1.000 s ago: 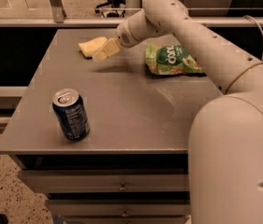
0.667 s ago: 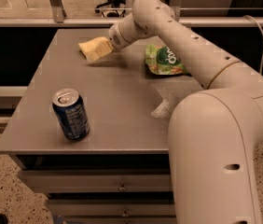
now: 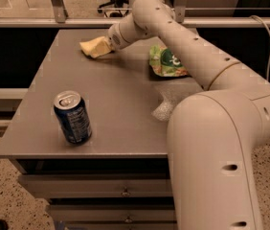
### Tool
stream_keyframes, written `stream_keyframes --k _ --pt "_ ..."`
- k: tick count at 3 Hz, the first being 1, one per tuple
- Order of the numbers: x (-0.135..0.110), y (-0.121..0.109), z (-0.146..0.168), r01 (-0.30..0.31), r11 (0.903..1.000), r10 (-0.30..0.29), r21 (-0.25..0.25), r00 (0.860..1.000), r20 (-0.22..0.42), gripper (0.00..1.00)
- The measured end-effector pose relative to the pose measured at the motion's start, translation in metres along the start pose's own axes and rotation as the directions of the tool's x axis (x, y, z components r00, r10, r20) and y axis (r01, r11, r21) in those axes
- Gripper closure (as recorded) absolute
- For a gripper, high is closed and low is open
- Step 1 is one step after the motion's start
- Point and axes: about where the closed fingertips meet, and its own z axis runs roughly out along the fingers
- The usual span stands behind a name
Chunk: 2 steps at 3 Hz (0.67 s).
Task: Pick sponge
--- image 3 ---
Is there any white cable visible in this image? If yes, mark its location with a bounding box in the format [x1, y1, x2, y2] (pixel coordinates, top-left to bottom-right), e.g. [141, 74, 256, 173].
[250, 14, 270, 82]

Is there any yellow sponge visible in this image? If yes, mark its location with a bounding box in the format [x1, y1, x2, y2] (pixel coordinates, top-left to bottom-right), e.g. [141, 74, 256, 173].
[79, 36, 113, 58]

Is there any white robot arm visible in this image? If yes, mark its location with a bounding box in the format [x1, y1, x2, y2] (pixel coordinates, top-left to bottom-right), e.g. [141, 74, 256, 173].
[108, 0, 270, 230]

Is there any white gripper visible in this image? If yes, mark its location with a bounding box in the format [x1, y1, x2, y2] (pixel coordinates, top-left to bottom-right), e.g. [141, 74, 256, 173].
[107, 18, 130, 50]

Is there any metal railing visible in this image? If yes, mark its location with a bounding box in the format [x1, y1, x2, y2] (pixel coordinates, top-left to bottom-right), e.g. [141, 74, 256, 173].
[0, 0, 270, 28]

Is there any grey drawer cabinet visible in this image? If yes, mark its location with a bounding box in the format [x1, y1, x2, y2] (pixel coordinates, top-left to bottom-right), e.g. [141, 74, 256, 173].
[0, 30, 201, 230]

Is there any grey drawer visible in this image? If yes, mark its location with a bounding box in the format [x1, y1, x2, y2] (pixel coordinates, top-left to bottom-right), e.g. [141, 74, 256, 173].
[46, 205, 176, 223]
[18, 174, 172, 199]

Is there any blue soda can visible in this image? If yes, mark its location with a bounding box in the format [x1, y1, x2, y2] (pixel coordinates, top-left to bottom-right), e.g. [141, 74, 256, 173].
[54, 90, 92, 145]

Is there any green snack bag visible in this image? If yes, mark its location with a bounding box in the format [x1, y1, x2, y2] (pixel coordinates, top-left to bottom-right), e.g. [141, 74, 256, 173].
[149, 45, 189, 78]

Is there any top grey drawer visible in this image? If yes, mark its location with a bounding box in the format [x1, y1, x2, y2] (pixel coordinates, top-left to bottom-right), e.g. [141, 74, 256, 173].
[18, 174, 172, 199]

